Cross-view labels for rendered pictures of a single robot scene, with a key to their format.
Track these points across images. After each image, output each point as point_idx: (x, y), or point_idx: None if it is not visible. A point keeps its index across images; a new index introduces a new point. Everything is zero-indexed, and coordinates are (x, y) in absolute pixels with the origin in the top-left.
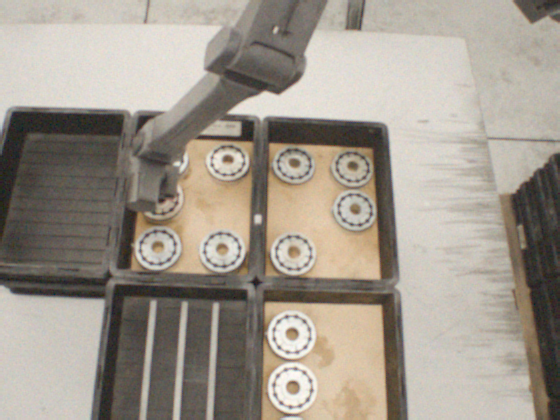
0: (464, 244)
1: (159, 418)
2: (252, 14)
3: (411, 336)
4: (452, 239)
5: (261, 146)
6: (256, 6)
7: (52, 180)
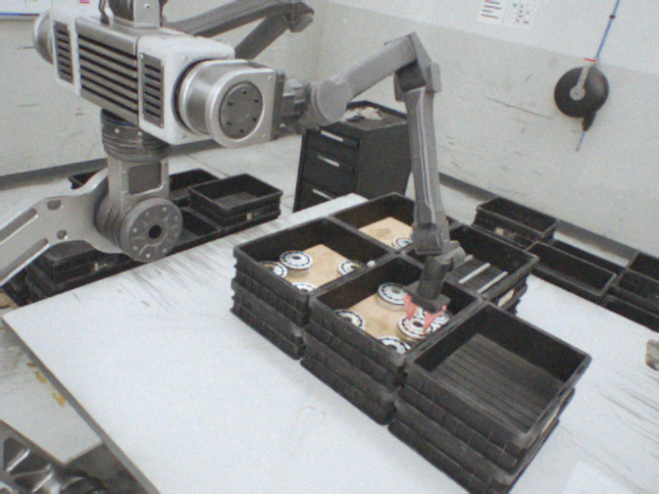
0: (229, 257)
1: (482, 280)
2: (424, 52)
3: None
4: (231, 262)
5: (328, 285)
6: (422, 48)
7: (496, 413)
